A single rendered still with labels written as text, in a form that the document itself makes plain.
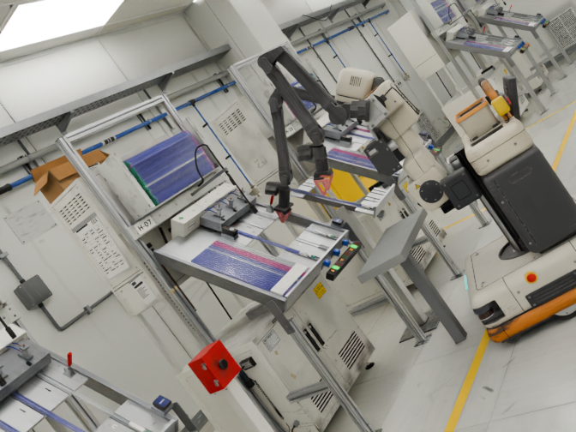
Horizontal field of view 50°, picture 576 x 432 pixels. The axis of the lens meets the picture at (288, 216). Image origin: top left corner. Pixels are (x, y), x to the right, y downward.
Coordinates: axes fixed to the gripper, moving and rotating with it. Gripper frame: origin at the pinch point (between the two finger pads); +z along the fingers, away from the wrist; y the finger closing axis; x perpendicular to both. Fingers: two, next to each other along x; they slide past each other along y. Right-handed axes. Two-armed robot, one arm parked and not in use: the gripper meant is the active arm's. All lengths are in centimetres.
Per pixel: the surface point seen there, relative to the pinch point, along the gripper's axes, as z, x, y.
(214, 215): -6.0, -27.3, 23.3
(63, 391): -2, -7, 146
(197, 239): 0.1, -27.0, 38.8
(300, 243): 0.8, 17.1, 13.2
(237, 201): -5.6, -25.9, 4.4
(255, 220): 0.5, -12.6, 6.9
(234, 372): 14, 30, 94
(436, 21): -15, -55, -450
